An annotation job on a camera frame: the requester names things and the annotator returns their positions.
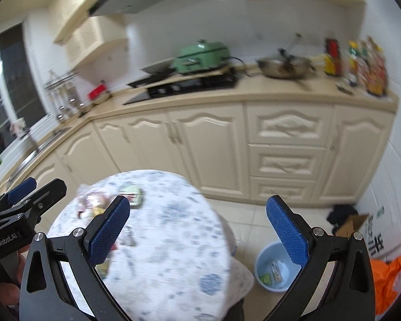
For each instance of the black cloth on floor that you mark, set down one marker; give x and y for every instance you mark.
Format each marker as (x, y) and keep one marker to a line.
(339, 215)

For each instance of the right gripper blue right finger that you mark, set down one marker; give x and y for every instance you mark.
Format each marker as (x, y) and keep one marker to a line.
(350, 293)

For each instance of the faucet with cloth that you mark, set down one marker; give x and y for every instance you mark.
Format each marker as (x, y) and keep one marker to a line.
(21, 130)

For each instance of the green instant noodle packet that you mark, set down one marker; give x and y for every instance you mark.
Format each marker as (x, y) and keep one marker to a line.
(133, 194)

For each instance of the white printed carton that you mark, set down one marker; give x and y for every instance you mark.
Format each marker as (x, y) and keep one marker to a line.
(382, 228)

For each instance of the brown cardboard box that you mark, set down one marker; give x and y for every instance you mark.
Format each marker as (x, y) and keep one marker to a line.
(351, 225)

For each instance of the light blue trash bucket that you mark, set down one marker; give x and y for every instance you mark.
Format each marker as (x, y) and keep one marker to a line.
(274, 269)

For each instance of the red condiment bottle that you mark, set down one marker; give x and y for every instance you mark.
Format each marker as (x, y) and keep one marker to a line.
(332, 60)

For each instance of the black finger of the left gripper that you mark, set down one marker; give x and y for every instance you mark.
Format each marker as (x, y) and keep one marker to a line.
(43, 197)

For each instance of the black gas stove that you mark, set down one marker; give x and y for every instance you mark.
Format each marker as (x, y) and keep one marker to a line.
(215, 82)

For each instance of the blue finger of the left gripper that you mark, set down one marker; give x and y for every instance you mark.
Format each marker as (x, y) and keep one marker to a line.
(15, 195)

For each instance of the red lidded bowl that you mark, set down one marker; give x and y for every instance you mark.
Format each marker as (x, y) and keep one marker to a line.
(99, 94)

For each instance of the round floral tablecloth table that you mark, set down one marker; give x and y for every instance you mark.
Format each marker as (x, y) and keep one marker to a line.
(174, 258)

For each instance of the green electric cooker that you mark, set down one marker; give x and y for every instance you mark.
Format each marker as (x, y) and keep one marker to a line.
(203, 56)

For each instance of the cream upper cabinet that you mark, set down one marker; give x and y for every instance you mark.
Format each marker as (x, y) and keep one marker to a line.
(95, 37)

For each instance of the kitchen window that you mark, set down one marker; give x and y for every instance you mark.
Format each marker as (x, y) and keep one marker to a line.
(17, 85)

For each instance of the cream lower kitchen cabinets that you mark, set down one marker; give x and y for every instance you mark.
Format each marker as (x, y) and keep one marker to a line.
(313, 155)

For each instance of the steel wok pan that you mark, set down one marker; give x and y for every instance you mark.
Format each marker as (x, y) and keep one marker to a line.
(284, 65)

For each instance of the group of seasoning bottles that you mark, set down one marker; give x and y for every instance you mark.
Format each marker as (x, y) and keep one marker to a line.
(365, 67)

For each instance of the person's left hand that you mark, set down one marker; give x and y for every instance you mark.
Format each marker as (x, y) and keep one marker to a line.
(10, 293)

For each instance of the clear plastic food bag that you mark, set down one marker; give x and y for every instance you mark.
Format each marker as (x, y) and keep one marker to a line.
(91, 201)

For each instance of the orange plastic bag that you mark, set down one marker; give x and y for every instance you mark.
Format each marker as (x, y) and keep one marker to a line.
(384, 277)

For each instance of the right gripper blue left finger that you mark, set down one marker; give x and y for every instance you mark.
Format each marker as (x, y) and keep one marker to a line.
(45, 292)

